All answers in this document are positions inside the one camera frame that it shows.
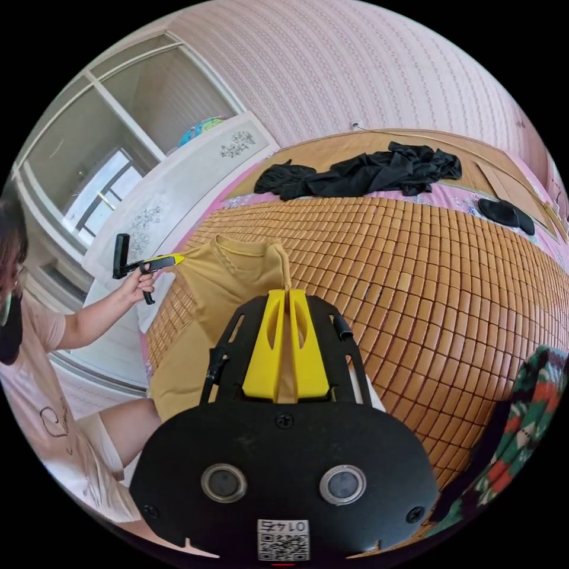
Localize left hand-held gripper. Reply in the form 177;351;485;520
120;252;186;306

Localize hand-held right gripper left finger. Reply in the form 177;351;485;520
241;289;287;404

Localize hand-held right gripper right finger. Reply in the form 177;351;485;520
289;287;334;404

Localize khaki short sleeve shirt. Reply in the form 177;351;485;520
149;234;312;423

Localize person's left forearm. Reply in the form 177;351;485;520
46;289;139;354

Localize person's left hand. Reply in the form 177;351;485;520
116;266;156;308

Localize colourful printed bundle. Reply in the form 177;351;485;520
177;114;230;150

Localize bed with woven mat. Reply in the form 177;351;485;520
82;111;569;492

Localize white framed glass doors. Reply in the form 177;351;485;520
13;31;250;267

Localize person's body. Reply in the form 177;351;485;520
0;200;163;525

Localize pile of clothes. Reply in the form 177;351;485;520
254;141;463;202

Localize green red patterned knit garment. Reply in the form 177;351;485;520
429;344;569;539

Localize small black cloth item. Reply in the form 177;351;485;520
478;197;536;236

